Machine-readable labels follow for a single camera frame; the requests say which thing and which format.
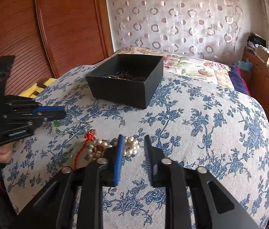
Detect green stone earrings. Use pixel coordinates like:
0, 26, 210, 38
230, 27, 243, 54
53, 120, 64, 135

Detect pearl bracelet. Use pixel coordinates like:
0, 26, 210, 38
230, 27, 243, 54
86, 135, 140, 160

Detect jade bangle with red cord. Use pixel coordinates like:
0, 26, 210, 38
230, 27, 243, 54
63, 129, 103, 170

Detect black jewelry box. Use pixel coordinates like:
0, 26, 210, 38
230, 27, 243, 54
86, 54, 164, 109

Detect yellow plush pillow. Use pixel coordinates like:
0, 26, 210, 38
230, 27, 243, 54
19, 77, 56, 98

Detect blue floral white bedspread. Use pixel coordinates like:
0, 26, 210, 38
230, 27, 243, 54
3, 66, 269, 228

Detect wooden headboard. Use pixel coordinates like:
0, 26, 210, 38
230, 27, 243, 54
0, 0, 113, 95

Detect pink floral quilt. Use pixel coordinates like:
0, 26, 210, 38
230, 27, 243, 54
113, 47, 234, 90

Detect purple blanket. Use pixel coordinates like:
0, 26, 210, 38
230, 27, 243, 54
229, 65, 250, 96

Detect sheer curtain with circles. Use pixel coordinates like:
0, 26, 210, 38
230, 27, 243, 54
107, 0, 243, 64

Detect cardboard box on cabinet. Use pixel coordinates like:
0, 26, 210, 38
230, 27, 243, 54
256, 46, 269, 65

